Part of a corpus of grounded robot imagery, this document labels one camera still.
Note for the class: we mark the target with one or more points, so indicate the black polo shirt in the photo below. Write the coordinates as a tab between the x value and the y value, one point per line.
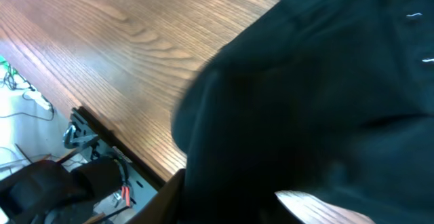
329	97

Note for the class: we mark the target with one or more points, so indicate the grey metal table clamp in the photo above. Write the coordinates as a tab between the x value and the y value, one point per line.
79	135

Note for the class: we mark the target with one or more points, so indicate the white power strip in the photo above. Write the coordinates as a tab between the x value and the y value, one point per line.
38	98

